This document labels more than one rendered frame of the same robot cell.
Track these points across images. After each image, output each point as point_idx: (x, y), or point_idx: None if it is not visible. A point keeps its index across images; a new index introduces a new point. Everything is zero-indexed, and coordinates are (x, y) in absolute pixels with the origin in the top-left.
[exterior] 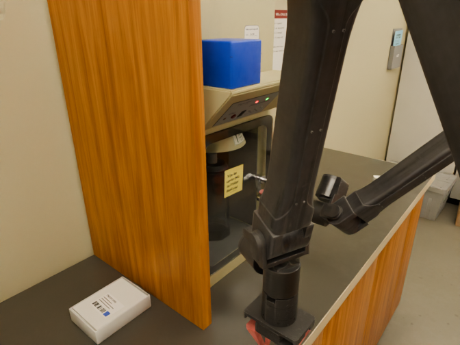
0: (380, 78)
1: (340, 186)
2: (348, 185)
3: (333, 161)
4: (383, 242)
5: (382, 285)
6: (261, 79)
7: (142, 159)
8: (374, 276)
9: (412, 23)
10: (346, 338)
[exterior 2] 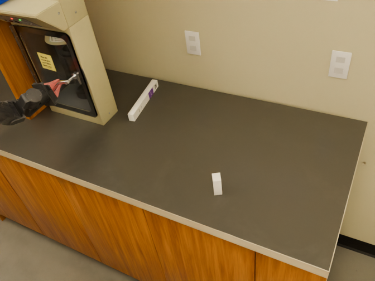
0: None
1: (19, 98)
2: (25, 102)
3: (305, 150)
4: (114, 194)
5: (187, 261)
6: (8, 6)
7: None
8: (147, 226)
9: None
10: (113, 228)
